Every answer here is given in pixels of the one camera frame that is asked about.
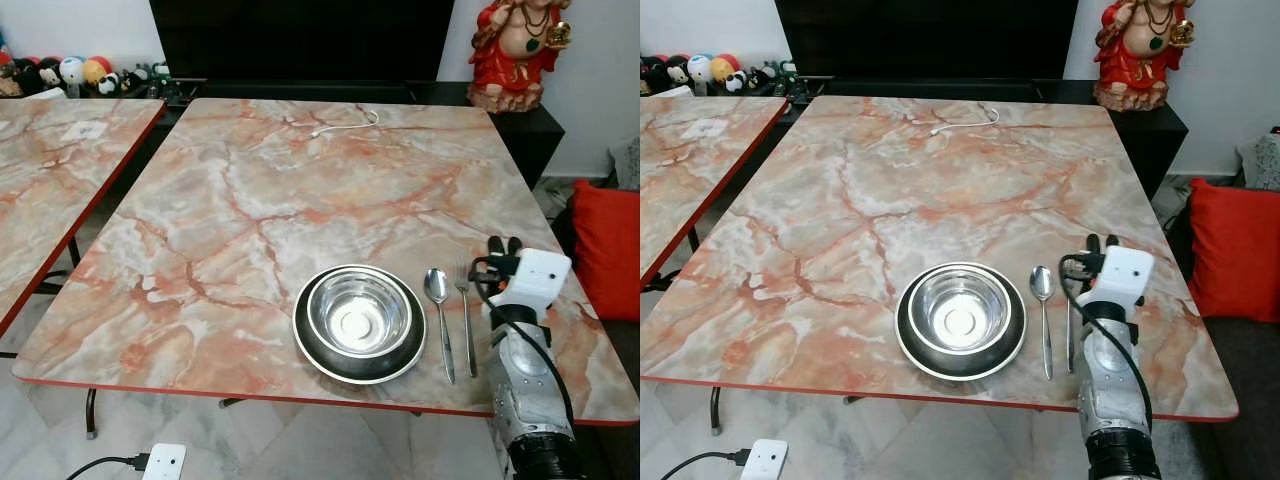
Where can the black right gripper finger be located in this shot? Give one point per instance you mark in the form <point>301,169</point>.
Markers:
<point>495,247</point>
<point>1112,242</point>
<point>514,246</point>
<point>1094,243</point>

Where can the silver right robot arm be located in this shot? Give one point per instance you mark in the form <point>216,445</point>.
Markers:
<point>1115,400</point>
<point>530,400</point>

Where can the steel spoon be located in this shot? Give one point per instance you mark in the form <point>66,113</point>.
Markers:
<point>437,285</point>
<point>1042,282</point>

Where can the steel fork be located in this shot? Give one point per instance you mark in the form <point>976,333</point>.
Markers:
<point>1069,335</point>
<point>466,320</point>

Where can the red cushion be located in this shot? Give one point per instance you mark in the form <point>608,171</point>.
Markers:
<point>608,250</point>
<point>1235,250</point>

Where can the stainless steel bowl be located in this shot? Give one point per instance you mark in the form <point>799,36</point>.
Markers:
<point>960,312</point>
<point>358,315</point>

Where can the grey speckled cushion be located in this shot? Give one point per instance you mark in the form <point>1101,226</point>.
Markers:
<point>1262,160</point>
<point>627,162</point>

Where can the dark round plate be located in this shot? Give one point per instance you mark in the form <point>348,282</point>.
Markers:
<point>962,367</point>
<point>362,370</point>

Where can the dark grey sofa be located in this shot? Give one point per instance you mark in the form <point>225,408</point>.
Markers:
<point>622,400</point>
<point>1245,400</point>

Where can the red laughing Buddha statue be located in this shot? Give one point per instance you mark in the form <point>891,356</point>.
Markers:
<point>1140,60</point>
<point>515,60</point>

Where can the marble top side table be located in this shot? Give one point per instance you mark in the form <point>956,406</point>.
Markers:
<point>50,180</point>
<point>690,170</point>

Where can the black plush toy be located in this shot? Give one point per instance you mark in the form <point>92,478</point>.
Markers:
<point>40,75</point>
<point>662,73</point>

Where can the marble top dining table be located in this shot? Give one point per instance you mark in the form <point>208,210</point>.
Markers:
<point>860,200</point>
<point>260,200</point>

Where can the white round plush toy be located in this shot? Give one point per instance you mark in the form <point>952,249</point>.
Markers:
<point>700,68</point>
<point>72,70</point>

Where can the black television screen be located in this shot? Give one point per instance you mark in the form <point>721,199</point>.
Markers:
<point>925,38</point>
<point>300,40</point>

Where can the panda plush toy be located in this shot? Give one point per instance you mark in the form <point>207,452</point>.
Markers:
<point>737,83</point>
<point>108,85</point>

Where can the orange round plush toy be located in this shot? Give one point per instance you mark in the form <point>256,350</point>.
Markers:
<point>727,65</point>
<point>97,68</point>

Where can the green figurine toy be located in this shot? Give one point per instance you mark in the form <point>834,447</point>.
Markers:
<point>161,78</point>
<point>789,76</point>

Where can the white power adapter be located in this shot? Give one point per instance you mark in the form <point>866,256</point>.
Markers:
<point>764,460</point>
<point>165,462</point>

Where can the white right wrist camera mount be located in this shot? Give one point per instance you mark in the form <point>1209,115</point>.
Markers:
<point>540,278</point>
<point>1125,278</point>

